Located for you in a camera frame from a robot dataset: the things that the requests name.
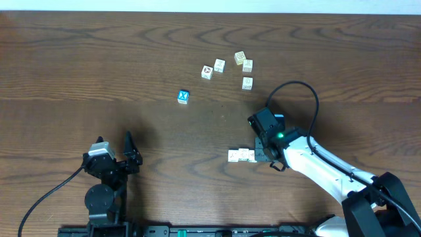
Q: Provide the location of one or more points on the blue X wooden block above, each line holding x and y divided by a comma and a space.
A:
183, 97

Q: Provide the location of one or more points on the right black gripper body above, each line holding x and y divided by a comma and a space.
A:
260, 152

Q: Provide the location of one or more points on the wooden block beside yellow one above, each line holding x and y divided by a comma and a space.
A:
247, 65

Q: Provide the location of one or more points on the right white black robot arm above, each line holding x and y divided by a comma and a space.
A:
372, 205

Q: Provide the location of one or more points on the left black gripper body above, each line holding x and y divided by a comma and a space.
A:
116, 163

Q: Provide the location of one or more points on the yellow-edged wooden block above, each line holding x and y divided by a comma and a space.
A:
239, 57

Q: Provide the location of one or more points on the wooden block with X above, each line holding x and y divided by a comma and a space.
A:
219, 65

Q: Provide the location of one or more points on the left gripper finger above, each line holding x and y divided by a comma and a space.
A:
99, 139
129, 145

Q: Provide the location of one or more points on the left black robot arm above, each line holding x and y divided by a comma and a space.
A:
107, 201

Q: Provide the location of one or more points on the plain small wooden block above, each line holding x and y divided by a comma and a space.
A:
233, 156

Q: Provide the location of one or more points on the wooden block with ring picture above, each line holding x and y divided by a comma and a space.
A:
247, 83

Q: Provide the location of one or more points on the wooden block with red circle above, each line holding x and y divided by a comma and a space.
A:
207, 72

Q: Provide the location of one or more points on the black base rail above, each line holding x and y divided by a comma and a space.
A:
181, 231

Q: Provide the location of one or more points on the green-edged wooden block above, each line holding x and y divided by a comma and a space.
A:
251, 158
243, 154

